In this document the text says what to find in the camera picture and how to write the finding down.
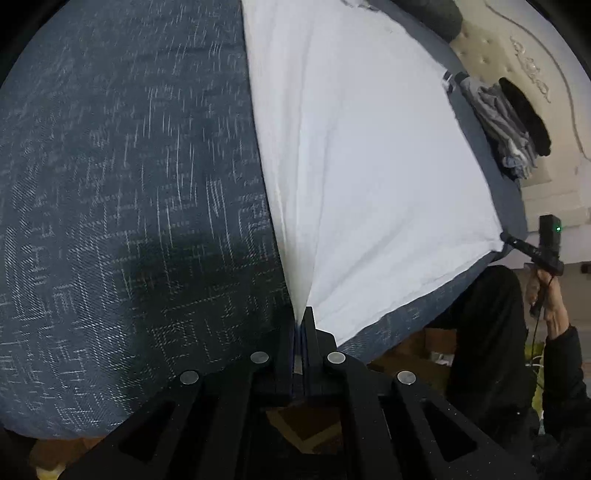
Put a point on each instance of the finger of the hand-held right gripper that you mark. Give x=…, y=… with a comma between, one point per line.
x=517, y=243

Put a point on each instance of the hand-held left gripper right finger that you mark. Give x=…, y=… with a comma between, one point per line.
x=311, y=364

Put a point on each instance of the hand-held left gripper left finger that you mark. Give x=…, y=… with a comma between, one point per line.
x=287, y=364

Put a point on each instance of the white shirt with black trim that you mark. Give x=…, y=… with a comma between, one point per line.
x=369, y=161

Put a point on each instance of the person's right forearm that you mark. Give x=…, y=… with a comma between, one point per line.
x=565, y=378

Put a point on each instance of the pile of folded clothes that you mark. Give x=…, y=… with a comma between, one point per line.
x=508, y=124

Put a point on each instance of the person's right hand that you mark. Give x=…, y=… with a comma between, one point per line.
x=554, y=309

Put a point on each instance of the cream bed headboard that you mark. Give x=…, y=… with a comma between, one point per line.
x=563, y=138

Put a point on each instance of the cardboard box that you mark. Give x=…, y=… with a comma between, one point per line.
x=429, y=344

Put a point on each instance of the grey rolled duvet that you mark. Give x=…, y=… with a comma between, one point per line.
x=438, y=18

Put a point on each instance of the blue bed cover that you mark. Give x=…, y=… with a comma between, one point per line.
x=115, y=184

